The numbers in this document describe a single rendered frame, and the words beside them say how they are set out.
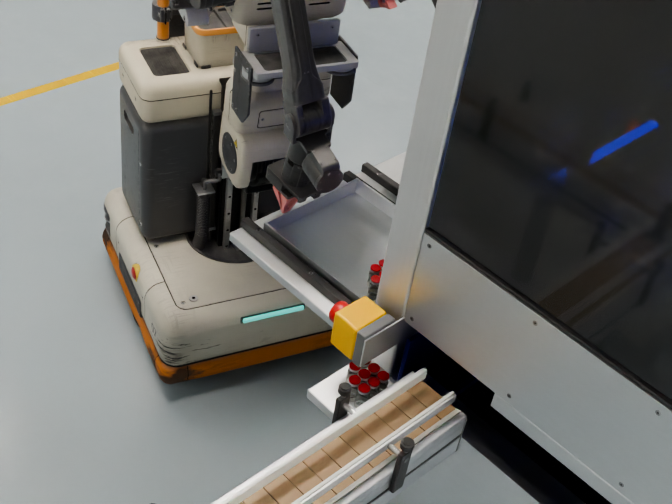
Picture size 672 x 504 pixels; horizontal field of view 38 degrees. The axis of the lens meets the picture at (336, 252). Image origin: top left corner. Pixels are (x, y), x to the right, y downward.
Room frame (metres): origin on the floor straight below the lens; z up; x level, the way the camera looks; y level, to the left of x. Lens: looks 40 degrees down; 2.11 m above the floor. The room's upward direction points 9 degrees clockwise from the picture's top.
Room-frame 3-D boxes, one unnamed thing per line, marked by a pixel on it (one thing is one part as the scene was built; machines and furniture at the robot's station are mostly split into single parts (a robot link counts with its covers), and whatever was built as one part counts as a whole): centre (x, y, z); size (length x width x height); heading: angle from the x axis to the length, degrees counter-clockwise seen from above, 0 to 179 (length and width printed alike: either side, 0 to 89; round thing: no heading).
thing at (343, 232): (1.47, -0.07, 0.90); 0.34 x 0.26 x 0.04; 50
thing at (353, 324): (1.14, -0.06, 1.00); 0.08 x 0.07 x 0.07; 49
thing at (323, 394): (1.11, -0.08, 0.87); 0.14 x 0.13 x 0.02; 49
